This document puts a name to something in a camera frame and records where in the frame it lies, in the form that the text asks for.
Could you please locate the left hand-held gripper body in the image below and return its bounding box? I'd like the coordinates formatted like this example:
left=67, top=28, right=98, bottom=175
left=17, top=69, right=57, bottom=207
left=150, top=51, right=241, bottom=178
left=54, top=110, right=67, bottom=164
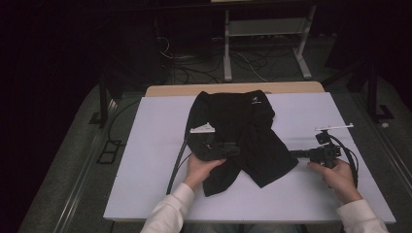
left=189, top=122, right=227, bottom=161

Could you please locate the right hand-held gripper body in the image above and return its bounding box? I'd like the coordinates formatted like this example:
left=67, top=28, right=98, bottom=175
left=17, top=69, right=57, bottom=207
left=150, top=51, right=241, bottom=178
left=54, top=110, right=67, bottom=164
left=310, top=122, right=355, bottom=169

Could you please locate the black garment with white logo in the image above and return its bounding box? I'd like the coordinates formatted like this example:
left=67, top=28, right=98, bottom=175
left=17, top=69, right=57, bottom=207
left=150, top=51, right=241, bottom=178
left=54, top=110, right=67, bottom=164
left=185, top=89, right=299, bottom=198

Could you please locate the person's right hand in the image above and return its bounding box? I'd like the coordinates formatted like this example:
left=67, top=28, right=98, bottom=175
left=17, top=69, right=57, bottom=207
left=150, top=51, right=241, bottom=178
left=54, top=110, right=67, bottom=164
left=306, top=159, right=363, bottom=206

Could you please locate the person's left hand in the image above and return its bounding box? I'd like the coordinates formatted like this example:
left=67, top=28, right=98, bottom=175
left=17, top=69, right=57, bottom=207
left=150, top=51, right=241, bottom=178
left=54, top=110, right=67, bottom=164
left=183, top=153, right=227, bottom=192

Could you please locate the wooden table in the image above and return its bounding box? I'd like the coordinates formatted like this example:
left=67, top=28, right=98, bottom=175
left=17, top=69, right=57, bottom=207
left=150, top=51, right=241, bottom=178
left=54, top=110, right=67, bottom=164
left=144, top=81, right=326, bottom=98

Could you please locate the black metal stand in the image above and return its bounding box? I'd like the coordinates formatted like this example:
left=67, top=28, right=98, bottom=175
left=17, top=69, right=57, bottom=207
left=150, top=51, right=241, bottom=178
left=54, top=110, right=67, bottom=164
left=88, top=72, right=119, bottom=129
left=324, top=59, right=395, bottom=123

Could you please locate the white metal stand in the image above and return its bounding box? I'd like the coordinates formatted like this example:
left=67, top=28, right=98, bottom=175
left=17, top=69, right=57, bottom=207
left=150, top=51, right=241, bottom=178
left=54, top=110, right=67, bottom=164
left=223, top=4, right=318, bottom=82

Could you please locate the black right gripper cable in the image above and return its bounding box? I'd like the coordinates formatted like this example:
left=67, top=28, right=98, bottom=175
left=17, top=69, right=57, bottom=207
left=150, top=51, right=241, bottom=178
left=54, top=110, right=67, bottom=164
left=328, top=134, right=360, bottom=189

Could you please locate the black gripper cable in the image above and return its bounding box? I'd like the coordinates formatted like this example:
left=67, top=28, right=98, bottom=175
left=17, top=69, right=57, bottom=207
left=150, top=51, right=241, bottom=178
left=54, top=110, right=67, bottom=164
left=165, top=135, right=195, bottom=196
left=328, top=134, right=360, bottom=189

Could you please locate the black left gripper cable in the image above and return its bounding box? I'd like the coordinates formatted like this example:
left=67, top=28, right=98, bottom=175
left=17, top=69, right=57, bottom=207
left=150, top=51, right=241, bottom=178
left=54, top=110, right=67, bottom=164
left=165, top=135, right=195, bottom=196

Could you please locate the tangle of floor cables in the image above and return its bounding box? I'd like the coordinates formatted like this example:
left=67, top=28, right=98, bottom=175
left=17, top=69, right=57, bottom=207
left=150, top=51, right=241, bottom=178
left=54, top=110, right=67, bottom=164
left=156, top=35, right=270, bottom=85

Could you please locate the metal floor rail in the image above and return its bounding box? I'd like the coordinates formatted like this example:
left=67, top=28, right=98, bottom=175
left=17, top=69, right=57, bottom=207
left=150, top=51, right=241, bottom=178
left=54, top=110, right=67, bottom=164
left=51, top=98, right=120, bottom=233
left=351, top=91, right=412, bottom=198

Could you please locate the black floor cable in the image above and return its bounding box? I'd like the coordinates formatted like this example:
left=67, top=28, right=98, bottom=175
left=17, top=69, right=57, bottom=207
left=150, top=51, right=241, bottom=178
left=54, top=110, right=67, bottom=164
left=107, top=98, right=142, bottom=147

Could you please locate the black floor frame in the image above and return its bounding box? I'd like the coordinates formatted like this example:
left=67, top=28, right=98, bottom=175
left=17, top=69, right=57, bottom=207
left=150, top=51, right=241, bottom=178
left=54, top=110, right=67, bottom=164
left=96, top=139, right=122, bottom=165

